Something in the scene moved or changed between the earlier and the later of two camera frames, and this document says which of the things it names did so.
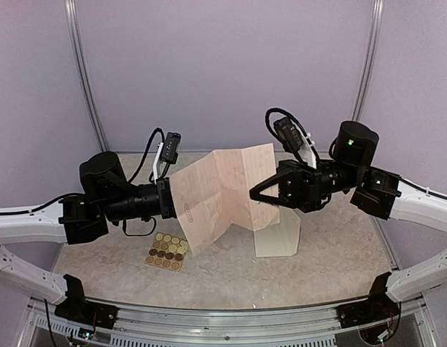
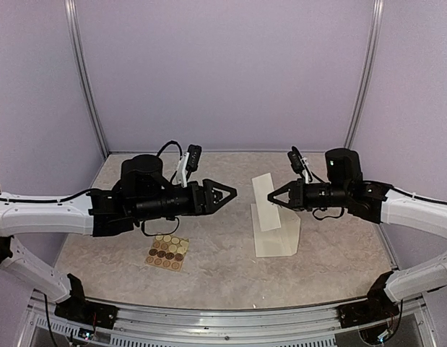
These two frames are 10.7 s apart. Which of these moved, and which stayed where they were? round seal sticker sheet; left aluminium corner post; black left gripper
Moved: black left gripper
Stayed: round seal sticker sheet; left aluminium corner post
